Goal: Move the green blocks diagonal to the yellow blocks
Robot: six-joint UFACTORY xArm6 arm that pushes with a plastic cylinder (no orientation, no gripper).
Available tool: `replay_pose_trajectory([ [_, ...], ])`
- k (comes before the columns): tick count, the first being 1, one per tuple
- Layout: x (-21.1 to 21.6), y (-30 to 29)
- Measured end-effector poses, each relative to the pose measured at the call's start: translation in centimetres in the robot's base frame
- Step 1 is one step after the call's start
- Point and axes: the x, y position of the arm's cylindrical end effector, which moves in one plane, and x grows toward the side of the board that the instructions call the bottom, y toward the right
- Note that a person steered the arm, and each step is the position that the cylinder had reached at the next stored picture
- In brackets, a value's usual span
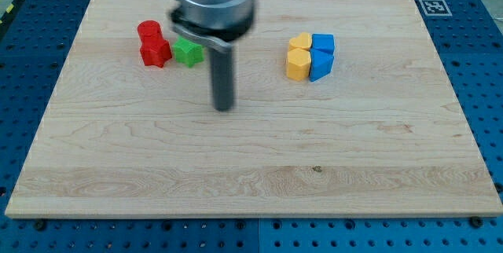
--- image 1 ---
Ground red cylinder block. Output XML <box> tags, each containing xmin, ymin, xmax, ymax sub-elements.
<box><xmin>137</xmin><ymin>20</ymin><xmax>162</xmax><ymax>43</ymax></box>

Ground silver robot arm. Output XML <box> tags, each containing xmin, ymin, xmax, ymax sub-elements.
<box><xmin>168</xmin><ymin>0</ymin><xmax>255</xmax><ymax>53</ymax></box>

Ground blue triangular block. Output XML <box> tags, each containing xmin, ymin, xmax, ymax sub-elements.
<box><xmin>309</xmin><ymin>49</ymin><xmax>335</xmax><ymax>82</ymax></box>

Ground wooden board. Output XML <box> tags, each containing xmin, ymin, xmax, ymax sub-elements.
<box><xmin>6</xmin><ymin>0</ymin><xmax>502</xmax><ymax>219</ymax></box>

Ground white fiducial marker tag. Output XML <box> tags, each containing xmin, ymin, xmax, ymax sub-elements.
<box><xmin>419</xmin><ymin>0</ymin><xmax>452</xmax><ymax>17</ymax></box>

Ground blue cube block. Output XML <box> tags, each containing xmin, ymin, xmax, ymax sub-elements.
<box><xmin>311</xmin><ymin>33</ymin><xmax>336</xmax><ymax>54</ymax></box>

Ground yellow hexagon block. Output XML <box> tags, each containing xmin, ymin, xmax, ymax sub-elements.
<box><xmin>286</xmin><ymin>49</ymin><xmax>311</xmax><ymax>81</ymax></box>

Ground red star block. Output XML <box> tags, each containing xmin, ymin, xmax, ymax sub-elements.
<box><xmin>140</xmin><ymin>38</ymin><xmax>173</xmax><ymax>68</ymax></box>

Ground yellow heart block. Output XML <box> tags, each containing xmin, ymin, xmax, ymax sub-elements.
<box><xmin>288</xmin><ymin>32</ymin><xmax>312</xmax><ymax>51</ymax></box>

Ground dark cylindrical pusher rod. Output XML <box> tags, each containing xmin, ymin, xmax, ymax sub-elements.
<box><xmin>209</xmin><ymin>43</ymin><xmax>235</xmax><ymax>112</ymax></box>

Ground green star block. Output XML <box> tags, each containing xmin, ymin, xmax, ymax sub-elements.
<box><xmin>172</xmin><ymin>36</ymin><xmax>204</xmax><ymax>68</ymax></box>

